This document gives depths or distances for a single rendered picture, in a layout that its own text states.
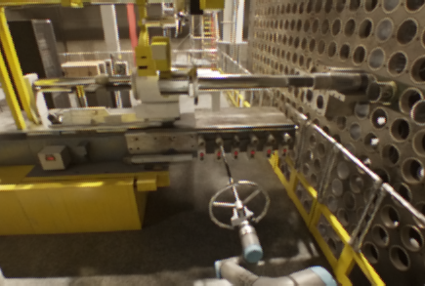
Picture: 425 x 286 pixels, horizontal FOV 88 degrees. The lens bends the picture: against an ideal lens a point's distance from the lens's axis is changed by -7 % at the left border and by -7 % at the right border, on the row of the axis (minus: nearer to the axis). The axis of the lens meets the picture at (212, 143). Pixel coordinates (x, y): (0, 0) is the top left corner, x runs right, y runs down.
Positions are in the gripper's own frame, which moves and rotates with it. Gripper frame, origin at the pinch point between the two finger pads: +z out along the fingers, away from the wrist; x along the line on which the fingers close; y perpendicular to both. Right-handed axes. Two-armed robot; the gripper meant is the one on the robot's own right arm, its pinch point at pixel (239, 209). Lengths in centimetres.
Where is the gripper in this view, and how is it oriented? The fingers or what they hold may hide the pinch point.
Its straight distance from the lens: 150.8
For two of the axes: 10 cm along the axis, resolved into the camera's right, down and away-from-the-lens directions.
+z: -1.1, -4.6, 8.8
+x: -9.5, 3.0, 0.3
